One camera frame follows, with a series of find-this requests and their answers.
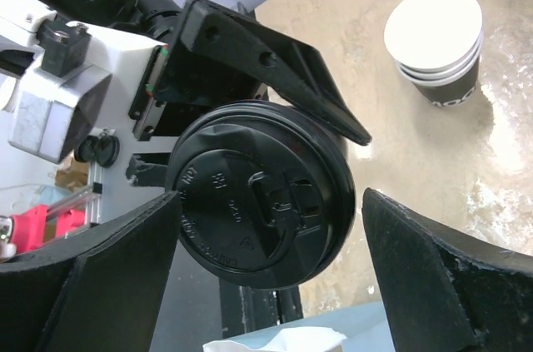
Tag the black plastic cup lid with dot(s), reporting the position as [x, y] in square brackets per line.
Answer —
[266, 201]

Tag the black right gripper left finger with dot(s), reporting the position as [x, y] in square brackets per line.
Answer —
[100, 290]

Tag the stack of paper cups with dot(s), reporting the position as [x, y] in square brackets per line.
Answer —
[436, 45]

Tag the white paper coffee cup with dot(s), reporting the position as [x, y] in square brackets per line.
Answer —
[339, 141]

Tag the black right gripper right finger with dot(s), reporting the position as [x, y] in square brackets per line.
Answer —
[444, 290]

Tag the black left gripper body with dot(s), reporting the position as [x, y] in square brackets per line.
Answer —
[179, 86]

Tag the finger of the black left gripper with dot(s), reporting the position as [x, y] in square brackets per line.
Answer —
[147, 170]
[294, 69]

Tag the light blue paper bag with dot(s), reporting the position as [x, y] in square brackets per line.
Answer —
[356, 328]

